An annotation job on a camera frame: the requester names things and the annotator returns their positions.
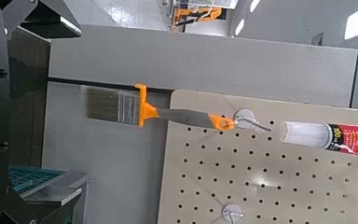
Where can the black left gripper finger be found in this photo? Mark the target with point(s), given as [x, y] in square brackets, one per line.
[49, 21]
[54, 188]

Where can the light gray backing board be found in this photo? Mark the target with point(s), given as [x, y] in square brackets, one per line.
[112, 168]

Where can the orange and gray paintbrush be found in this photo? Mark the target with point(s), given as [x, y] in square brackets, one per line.
[132, 107]

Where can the orange background equipment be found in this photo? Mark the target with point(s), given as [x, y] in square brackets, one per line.
[197, 15]

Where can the gray partition panel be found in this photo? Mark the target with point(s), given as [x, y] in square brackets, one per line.
[199, 67]

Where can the white pegboard hook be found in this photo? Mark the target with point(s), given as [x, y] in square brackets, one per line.
[245, 119]
[232, 213]

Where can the beige pegboard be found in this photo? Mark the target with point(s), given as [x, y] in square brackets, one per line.
[276, 186]

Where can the white and red caulk tube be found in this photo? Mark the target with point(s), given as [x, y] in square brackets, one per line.
[323, 137]

